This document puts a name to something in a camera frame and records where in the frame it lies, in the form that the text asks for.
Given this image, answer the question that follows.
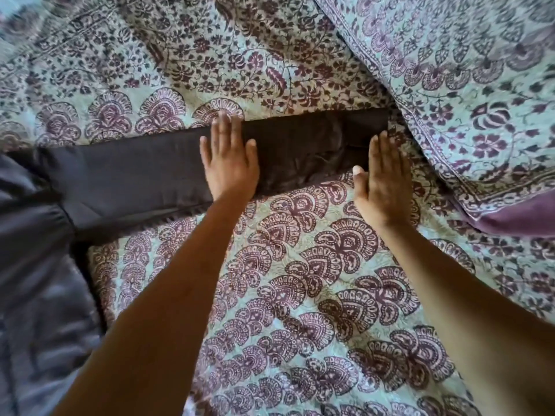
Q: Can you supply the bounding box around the dark brown shirt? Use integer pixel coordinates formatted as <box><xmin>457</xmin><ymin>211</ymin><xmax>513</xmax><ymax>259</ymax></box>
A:
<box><xmin>0</xmin><ymin>107</ymin><xmax>391</xmax><ymax>416</ymax></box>

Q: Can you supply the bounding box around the person's left hand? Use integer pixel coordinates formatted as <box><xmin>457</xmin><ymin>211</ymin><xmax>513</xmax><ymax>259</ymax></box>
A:
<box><xmin>199</xmin><ymin>111</ymin><xmax>260</xmax><ymax>204</ymax></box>

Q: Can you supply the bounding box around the person's right forearm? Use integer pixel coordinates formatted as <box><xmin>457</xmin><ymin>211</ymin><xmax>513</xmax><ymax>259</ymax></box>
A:
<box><xmin>377</xmin><ymin>222</ymin><xmax>555</xmax><ymax>416</ymax></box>

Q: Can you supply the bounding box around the bed with maroon patterned cover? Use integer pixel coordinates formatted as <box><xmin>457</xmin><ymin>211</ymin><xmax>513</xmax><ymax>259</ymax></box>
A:
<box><xmin>0</xmin><ymin>0</ymin><xmax>555</xmax><ymax>416</ymax></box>

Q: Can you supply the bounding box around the person's left forearm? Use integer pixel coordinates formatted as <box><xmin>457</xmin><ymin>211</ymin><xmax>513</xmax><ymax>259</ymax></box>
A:
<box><xmin>54</xmin><ymin>199</ymin><xmax>248</xmax><ymax>416</ymax></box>

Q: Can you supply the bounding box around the person's right hand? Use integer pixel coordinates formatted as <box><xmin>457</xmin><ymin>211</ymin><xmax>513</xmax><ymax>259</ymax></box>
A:
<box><xmin>352</xmin><ymin>130</ymin><xmax>413</xmax><ymax>232</ymax></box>

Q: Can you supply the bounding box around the maroon patterned pillow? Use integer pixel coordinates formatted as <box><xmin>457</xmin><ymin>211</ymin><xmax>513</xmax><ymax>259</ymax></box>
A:
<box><xmin>312</xmin><ymin>0</ymin><xmax>555</xmax><ymax>239</ymax></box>

